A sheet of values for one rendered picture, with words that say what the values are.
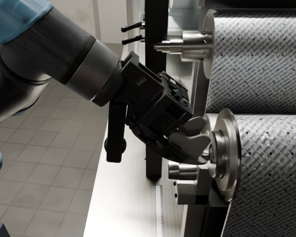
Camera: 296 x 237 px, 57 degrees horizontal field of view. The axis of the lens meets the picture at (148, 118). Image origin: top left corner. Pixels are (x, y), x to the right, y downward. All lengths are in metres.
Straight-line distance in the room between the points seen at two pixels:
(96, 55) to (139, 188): 0.57
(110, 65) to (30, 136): 2.34
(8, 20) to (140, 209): 0.61
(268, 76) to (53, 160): 1.98
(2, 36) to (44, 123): 2.45
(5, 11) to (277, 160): 0.39
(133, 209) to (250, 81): 0.47
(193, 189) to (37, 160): 1.95
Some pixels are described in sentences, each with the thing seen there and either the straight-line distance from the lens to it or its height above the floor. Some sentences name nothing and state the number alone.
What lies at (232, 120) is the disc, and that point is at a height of 1.32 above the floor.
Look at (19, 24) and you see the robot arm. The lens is 0.35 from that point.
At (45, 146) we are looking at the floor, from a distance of 2.51.
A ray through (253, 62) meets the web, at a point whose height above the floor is 1.33.
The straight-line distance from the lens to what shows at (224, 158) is 0.42.
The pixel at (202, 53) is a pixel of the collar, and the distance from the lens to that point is 0.60.
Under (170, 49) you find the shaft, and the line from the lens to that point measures 0.60.
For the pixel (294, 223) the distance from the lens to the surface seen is 0.53.
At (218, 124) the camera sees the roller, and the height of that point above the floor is 1.28.
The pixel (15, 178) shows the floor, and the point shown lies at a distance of 2.32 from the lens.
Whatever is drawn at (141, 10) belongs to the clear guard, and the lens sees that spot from 1.34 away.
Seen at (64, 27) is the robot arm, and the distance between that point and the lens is 0.35.
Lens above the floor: 1.55
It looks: 35 degrees down
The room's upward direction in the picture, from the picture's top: straight up
